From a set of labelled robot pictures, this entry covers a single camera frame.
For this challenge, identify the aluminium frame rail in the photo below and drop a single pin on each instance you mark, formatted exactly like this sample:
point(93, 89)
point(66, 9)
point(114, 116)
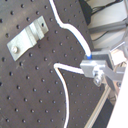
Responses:
point(110, 27)

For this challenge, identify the metal cable clip bracket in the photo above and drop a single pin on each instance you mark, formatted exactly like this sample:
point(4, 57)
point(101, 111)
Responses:
point(27, 38)

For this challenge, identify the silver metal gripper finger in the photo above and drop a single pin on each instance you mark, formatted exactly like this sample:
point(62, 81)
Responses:
point(102, 67)

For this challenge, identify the black perforated breadboard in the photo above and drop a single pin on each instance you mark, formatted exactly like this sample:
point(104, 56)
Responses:
point(31, 94)

